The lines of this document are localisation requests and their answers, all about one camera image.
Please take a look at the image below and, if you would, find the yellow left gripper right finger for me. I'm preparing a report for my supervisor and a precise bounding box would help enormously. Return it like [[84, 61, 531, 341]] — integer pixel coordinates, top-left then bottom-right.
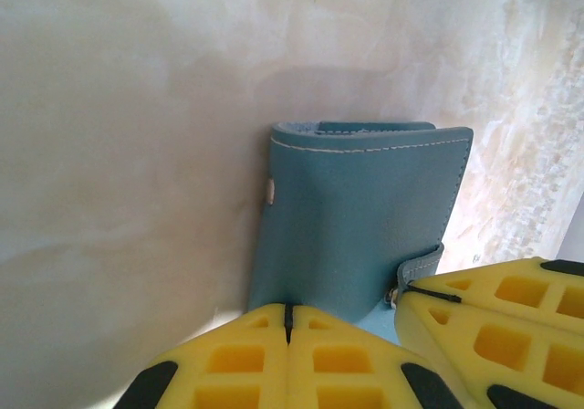
[[287, 303, 464, 409]]

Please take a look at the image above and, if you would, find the teal leather card holder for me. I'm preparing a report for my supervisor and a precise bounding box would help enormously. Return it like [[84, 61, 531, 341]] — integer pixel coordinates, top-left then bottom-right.
[[248, 120, 475, 351]]

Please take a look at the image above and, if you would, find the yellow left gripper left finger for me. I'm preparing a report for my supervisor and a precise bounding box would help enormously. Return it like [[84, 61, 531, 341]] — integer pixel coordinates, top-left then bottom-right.
[[116, 302, 290, 409]]

